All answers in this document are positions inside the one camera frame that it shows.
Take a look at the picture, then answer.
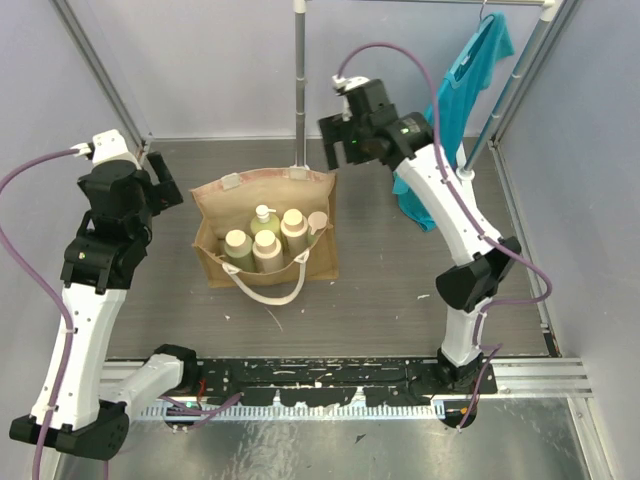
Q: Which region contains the cream labelled tall bottle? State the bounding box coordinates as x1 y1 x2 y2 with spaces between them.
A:
280 209 309 257

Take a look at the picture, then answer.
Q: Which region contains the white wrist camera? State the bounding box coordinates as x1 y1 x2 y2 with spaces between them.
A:
332 74 370 122
72 129 142 170

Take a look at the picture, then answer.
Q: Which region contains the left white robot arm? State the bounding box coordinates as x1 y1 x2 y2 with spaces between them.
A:
9 152 200 461

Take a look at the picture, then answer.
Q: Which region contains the teal t-shirt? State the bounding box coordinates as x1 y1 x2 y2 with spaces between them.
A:
390 12 516 233

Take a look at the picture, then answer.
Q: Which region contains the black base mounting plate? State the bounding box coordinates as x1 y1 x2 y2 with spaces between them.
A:
167 357 498 426

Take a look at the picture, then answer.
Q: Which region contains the olive green bottle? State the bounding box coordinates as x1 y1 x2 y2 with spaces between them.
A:
224 229 256 273

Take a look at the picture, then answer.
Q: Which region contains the tan canvas tote bag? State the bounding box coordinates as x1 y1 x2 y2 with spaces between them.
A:
191 167 339 306

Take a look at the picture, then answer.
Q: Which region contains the green pump dispenser bottle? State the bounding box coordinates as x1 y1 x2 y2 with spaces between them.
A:
307 211 329 247

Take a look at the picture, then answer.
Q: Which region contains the green bottle white cap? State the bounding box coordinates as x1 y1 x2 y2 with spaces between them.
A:
250 204 282 240

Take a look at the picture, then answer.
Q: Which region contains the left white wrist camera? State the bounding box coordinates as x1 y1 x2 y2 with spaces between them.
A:
72 129 142 170

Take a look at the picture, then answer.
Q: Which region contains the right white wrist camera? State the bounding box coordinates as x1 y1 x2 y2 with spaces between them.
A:
332 74 370 122

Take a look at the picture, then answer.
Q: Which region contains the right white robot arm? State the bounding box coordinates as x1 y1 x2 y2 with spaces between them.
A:
318 77 521 394

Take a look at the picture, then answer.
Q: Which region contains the cream short bottle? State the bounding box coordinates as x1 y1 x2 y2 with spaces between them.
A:
253 230 284 274

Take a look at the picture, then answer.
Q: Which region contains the metal clothes rack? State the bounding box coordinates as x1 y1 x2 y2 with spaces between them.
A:
292 1 562 175

